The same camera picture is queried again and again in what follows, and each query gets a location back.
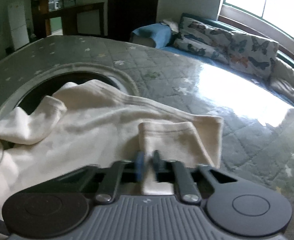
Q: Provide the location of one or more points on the beige plain cushion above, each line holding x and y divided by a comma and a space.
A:
282, 79

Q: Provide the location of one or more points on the dark door with frosted glass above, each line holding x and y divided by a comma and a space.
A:
124, 16

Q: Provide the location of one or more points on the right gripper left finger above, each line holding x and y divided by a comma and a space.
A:
120, 172

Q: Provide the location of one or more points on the cream white garment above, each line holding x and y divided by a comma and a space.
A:
95, 123

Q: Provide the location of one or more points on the white refrigerator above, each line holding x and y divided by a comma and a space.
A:
17, 23

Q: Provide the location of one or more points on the dark wooden display cabinet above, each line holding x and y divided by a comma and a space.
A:
41, 16

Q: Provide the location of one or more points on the long butterfly print cushion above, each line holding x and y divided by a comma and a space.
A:
203, 40

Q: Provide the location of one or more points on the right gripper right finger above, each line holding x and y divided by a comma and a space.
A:
175, 172

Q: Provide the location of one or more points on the grey quilted star table cover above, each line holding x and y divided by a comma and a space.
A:
258, 134

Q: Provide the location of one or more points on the blue covered sofa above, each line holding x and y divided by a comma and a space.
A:
162, 36

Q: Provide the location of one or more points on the square butterfly print cushion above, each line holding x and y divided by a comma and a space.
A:
252, 54

